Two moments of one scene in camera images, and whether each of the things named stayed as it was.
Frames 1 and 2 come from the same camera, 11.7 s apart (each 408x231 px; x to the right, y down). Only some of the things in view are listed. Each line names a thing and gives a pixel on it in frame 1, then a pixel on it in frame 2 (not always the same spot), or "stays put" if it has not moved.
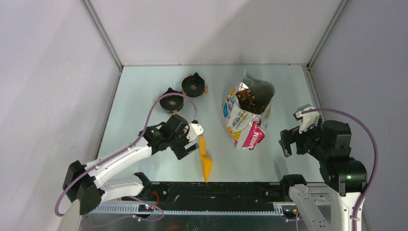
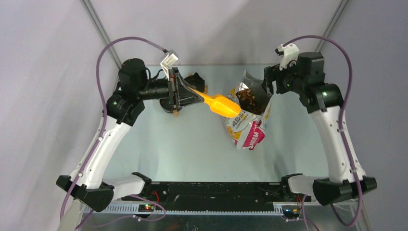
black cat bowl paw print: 193,85 stays put
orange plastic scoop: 206,161 to 220,105
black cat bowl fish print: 170,103 stays put
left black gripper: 180,151 to 183,96
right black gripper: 288,136 to 273,73
